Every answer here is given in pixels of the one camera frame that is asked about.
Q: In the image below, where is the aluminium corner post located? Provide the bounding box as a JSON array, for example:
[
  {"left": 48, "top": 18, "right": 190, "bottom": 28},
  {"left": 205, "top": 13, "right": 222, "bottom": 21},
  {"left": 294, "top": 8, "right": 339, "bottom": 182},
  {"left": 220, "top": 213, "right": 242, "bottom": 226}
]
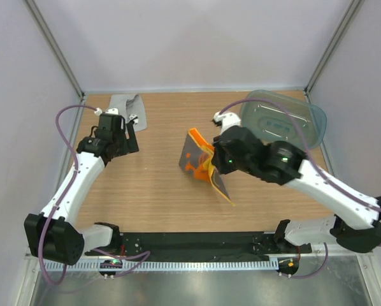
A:
[
  {"left": 304, "top": 0, "right": 364, "bottom": 97},
  {"left": 24, "top": 0, "right": 85, "bottom": 100}
]

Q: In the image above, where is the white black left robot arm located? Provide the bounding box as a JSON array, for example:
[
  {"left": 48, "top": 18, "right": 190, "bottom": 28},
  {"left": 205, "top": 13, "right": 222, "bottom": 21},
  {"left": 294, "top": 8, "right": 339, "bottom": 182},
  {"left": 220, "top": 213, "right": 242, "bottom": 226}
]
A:
[{"left": 24, "top": 108, "right": 139, "bottom": 265}]

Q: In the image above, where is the teal transparent plastic tub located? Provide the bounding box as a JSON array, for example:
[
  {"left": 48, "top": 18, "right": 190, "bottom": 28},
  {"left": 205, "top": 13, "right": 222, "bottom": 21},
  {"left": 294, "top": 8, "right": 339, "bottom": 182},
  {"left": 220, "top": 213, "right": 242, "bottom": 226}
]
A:
[{"left": 239, "top": 90, "right": 327, "bottom": 150}]

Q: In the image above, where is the light grey panda towel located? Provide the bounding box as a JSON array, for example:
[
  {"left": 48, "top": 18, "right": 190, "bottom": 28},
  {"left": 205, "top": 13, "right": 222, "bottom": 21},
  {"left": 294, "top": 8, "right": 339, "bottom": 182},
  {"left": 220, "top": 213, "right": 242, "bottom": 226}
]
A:
[{"left": 107, "top": 94, "right": 147, "bottom": 132}]

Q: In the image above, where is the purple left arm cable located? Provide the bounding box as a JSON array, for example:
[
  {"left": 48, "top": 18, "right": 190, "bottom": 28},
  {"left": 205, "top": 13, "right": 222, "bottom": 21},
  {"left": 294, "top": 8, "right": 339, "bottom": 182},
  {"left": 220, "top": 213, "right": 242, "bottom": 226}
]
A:
[{"left": 39, "top": 105, "right": 152, "bottom": 286}]

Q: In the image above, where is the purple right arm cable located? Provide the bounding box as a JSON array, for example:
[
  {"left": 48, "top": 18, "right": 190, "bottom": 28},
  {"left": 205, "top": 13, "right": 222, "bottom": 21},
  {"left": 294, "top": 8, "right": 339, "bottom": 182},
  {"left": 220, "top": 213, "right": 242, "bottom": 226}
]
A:
[{"left": 212, "top": 98, "right": 381, "bottom": 279}]

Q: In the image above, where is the right aluminium corner post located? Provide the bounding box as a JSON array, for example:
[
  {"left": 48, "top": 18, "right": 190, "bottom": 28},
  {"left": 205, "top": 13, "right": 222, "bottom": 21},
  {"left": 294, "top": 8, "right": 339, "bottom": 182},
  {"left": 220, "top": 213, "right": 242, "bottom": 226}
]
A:
[{"left": 304, "top": 0, "right": 364, "bottom": 97}]

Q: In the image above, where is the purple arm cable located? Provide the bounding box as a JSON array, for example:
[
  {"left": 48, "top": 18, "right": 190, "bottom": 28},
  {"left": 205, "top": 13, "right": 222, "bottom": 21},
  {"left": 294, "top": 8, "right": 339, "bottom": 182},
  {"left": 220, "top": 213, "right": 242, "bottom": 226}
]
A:
[
  {"left": 39, "top": 105, "right": 152, "bottom": 286},
  {"left": 212, "top": 98, "right": 381, "bottom": 279}
]

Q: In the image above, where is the white slotted cable duct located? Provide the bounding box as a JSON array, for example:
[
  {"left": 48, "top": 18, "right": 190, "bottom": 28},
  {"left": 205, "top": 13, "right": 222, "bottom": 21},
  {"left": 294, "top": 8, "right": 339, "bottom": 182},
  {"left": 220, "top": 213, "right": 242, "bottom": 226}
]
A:
[{"left": 37, "top": 258, "right": 279, "bottom": 272}]

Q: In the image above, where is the left aluminium corner post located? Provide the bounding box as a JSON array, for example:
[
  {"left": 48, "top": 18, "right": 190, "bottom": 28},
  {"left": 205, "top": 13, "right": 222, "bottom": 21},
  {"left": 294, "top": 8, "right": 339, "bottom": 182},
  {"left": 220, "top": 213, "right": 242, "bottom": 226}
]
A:
[{"left": 24, "top": 0, "right": 85, "bottom": 100}]

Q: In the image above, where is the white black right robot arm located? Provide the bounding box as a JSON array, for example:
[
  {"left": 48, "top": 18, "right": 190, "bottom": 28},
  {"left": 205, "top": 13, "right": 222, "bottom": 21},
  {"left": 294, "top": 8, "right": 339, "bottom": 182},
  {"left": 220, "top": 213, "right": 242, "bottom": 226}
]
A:
[{"left": 212, "top": 126, "right": 381, "bottom": 253}]

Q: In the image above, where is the orange yellow grey giraffe towel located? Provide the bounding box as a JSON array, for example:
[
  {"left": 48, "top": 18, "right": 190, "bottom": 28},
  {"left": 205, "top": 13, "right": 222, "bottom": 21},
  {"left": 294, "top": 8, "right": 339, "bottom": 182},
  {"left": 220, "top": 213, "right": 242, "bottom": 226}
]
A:
[{"left": 178, "top": 128, "right": 236, "bottom": 207}]

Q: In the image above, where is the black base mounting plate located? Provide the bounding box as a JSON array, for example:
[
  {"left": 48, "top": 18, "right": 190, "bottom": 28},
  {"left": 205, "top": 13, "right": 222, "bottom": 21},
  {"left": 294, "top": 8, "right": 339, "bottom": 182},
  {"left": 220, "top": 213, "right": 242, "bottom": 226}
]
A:
[{"left": 101, "top": 231, "right": 312, "bottom": 263}]

